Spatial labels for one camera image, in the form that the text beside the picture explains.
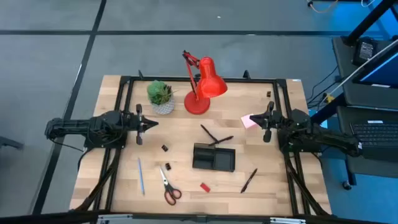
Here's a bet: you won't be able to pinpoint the black aluminium table frame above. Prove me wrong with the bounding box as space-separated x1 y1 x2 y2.
68 70 333 218

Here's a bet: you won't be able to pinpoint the dark furniture leg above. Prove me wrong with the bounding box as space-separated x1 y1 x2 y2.
0 136 25 151

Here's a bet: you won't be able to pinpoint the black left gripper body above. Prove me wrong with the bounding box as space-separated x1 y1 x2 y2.
126 103 147 146

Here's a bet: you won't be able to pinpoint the white hanging cable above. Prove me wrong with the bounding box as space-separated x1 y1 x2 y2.
323 39 398 100

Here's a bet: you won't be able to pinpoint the black power adapter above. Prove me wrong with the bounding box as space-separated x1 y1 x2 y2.
352 36 379 66

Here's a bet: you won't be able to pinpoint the blue pencil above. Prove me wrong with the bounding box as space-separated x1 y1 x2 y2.
137 157 146 196

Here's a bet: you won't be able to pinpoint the black computer monitor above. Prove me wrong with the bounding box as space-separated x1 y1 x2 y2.
351 40 398 90

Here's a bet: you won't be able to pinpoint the black rig post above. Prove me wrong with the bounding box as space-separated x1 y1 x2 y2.
343 0 398 47

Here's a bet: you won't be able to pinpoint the pink sticky note pad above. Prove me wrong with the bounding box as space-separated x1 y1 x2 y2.
241 113 259 129

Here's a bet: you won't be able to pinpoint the red desk lamp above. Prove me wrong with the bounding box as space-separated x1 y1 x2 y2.
182 49 228 115

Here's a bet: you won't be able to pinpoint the black floor cable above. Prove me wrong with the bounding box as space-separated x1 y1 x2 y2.
306 65 340 103

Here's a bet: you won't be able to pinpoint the red and black scissors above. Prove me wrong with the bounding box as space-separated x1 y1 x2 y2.
159 167 182 207

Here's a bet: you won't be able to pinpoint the artificial succulent in patterned pot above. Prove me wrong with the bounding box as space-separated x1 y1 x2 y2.
146 80 176 115

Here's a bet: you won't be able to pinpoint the black mesh desk organizer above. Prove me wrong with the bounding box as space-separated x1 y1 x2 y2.
192 142 236 172

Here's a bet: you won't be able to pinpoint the black laptop keyboard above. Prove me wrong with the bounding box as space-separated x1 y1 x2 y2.
349 119 398 162

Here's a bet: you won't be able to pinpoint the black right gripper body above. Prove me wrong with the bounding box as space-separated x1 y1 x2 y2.
262 101 281 144

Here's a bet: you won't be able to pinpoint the black workstation desk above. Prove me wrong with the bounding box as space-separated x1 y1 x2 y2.
331 35 398 180

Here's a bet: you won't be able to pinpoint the orange cable with plug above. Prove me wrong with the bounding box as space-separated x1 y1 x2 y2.
307 0 339 14

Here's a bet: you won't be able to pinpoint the black camera mount rail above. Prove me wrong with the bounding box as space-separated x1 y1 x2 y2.
0 210 398 224

